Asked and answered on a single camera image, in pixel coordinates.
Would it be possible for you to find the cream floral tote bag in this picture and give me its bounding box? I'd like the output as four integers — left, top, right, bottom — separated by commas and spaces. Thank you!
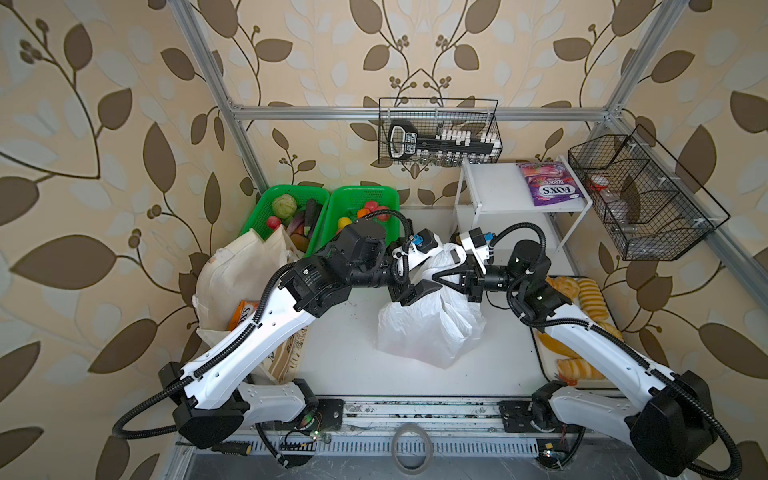
193, 227, 308, 384

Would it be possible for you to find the right green fruit basket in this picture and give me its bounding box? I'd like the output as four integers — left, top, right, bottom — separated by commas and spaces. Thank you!
316, 186, 400, 250

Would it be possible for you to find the bread tray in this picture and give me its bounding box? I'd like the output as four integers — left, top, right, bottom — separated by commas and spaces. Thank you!
532, 276, 623, 390

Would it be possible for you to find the green cabbage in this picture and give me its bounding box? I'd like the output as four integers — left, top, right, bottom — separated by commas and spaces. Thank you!
271, 194, 298, 221

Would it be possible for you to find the tape roll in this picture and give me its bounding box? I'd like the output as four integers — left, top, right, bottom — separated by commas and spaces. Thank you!
390, 423, 435, 476

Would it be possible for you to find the left green vegetable basket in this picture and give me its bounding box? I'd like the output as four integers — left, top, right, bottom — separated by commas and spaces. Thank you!
239, 185, 331, 255

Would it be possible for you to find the orange snack bag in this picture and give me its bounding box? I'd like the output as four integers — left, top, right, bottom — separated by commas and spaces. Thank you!
227, 300, 259, 331

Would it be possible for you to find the black wire basket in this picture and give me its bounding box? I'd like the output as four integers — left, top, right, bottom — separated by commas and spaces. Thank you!
378, 96, 503, 168
567, 125, 731, 262

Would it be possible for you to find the black tool set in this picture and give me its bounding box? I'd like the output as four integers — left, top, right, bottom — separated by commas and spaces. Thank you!
384, 121, 502, 165

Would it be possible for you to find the white plastic bag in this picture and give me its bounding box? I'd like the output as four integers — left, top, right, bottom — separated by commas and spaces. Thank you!
376, 242, 488, 370

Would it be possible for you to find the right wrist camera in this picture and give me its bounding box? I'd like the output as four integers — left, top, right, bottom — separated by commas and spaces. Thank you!
459, 227, 494, 265

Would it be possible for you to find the purple Fox's candy bag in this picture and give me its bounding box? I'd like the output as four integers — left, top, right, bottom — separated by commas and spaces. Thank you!
517, 162, 583, 207

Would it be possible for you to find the back black wire basket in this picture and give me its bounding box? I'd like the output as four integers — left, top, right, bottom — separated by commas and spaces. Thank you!
378, 96, 503, 168

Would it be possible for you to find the yellow handled screwdriver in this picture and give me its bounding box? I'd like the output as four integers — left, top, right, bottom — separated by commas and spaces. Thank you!
210, 441, 253, 456

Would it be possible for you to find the plastic bottle red cap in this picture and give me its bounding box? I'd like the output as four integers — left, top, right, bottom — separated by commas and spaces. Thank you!
588, 174, 629, 225

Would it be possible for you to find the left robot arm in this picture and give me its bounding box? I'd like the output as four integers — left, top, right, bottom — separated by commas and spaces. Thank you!
112, 212, 442, 449

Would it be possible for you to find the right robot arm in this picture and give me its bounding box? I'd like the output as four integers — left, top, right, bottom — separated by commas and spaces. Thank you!
432, 222, 743, 479

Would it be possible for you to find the right black wire basket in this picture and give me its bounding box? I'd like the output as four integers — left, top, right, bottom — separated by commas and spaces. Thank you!
567, 125, 731, 262

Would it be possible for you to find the white two-tier shelf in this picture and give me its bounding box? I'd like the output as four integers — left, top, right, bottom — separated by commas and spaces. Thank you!
454, 163, 593, 254

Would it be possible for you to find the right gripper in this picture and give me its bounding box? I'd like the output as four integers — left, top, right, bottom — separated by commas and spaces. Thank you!
433, 256, 525, 305

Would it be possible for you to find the dark green cucumber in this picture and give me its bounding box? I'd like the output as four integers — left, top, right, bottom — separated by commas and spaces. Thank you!
304, 198, 322, 237

